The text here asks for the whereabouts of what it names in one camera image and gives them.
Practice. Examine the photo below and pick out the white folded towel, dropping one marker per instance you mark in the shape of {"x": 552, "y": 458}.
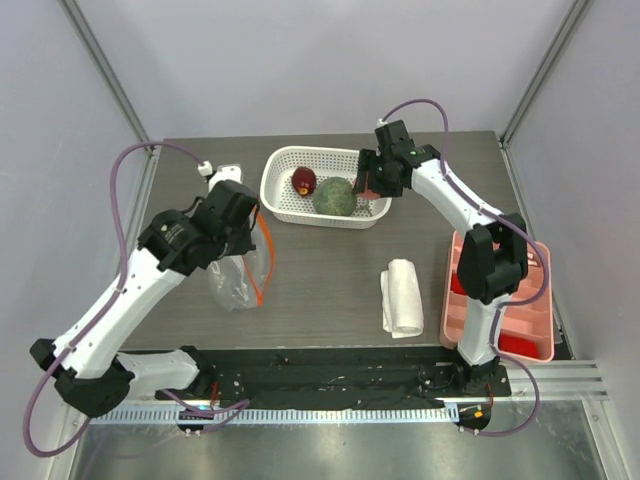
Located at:
{"x": 402, "y": 310}

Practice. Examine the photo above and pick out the dark red fake fruit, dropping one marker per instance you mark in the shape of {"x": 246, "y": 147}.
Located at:
{"x": 304, "y": 181}

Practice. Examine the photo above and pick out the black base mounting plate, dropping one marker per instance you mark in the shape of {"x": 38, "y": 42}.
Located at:
{"x": 342, "y": 378}

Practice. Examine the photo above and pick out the white perforated plastic basket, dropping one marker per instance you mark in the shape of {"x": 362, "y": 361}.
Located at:
{"x": 279, "y": 197}

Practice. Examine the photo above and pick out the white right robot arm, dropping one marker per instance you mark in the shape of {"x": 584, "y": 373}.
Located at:
{"x": 493, "y": 258}

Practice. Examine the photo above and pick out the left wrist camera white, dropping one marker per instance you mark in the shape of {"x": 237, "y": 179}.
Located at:
{"x": 214, "y": 175}

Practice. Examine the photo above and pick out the white slotted cable duct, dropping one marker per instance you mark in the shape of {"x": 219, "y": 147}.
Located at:
{"x": 169, "y": 414}

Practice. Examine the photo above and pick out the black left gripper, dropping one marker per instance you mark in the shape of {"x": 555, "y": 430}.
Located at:
{"x": 246, "y": 243}

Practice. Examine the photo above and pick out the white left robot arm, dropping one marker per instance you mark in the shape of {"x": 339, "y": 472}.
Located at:
{"x": 91, "y": 373}

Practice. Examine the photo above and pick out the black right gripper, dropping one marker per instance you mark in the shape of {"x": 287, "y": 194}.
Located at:
{"x": 365, "y": 171}

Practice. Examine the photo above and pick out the green fake broccoli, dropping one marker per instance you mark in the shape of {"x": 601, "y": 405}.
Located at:
{"x": 334, "y": 197}

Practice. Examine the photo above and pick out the clear zip top bag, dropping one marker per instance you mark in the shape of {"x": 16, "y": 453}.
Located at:
{"x": 240, "y": 282}

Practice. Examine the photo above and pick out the pink divided tray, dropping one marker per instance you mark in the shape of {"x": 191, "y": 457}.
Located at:
{"x": 527, "y": 288}

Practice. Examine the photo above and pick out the red fake tomato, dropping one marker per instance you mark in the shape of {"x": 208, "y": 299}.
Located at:
{"x": 362, "y": 189}

